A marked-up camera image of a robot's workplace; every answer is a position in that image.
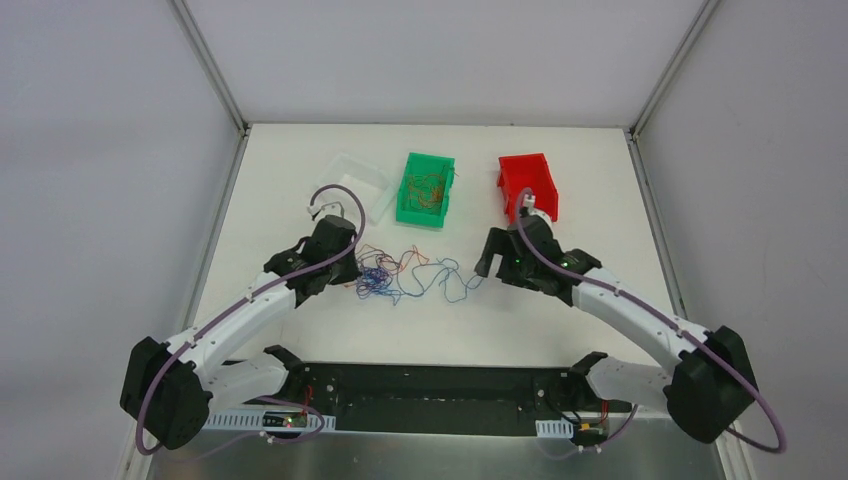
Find blue wire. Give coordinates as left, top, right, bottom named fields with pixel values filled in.
left=354, top=254, right=486, bottom=307

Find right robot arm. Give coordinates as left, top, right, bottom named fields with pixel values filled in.
left=475, top=215, right=762, bottom=443

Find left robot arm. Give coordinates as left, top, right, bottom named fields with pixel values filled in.
left=119, top=214, right=364, bottom=455

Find clear plastic bin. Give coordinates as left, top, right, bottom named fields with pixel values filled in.
left=315, top=153, right=397, bottom=226

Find red plastic bin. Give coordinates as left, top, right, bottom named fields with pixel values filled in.
left=496, top=153, right=559, bottom=223

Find green plastic bin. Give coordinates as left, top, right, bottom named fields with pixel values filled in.
left=395, top=152, right=455, bottom=229

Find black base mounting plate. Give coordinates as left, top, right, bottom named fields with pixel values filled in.
left=273, top=362, right=632, bottom=437

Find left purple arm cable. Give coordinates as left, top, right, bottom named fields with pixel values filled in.
left=135, top=184, right=368, bottom=457

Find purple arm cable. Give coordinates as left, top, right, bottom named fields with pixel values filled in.
left=515, top=187, right=788, bottom=456
left=135, top=184, right=368, bottom=457

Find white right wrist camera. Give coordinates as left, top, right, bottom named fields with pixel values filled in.
left=519, top=193, right=553, bottom=228

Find right white cable duct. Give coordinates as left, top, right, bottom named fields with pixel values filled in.
left=535, top=419, right=574, bottom=439

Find white cable duct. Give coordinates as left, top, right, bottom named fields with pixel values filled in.
left=202, top=409, right=337, bottom=434
left=535, top=419, right=574, bottom=439

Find right aluminium frame post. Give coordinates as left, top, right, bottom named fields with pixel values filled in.
left=629, top=0, right=723, bottom=141

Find aluminium frame post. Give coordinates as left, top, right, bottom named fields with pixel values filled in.
left=167, top=0, right=249, bottom=137
left=629, top=0, right=723, bottom=141

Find left white cable duct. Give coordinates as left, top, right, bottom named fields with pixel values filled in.
left=202, top=409, right=337, bottom=434

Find left aluminium frame post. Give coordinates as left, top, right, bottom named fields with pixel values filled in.
left=167, top=0, right=249, bottom=137

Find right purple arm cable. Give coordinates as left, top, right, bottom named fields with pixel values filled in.
left=515, top=187, right=788, bottom=456

